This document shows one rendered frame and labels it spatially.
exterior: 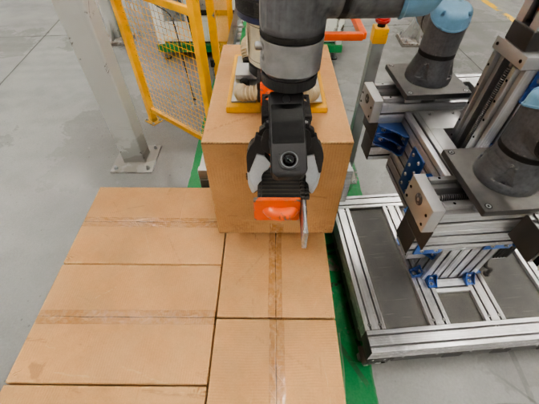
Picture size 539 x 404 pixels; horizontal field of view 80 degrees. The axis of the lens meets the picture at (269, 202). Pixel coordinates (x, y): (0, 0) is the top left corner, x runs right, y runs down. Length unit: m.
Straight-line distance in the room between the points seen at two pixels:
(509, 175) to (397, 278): 0.90
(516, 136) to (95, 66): 1.98
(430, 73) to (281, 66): 0.91
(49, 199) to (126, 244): 1.27
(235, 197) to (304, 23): 0.70
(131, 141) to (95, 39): 0.68
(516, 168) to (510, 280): 1.09
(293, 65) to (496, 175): 0.65
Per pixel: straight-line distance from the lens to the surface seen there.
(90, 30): 2.11
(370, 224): 1.84
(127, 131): 2.40
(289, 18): 0.38
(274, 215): 0.50
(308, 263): 1.24
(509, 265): 2.00
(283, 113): 0.42
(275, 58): 0.40
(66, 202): 2.51
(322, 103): 0.98
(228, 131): 0.89
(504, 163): 0.92
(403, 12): 0.42
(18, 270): 2.31
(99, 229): 1.49
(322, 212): 1.06
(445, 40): 1.23
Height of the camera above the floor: 1.61
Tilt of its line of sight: 49 degrees down
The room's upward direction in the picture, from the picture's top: straight up
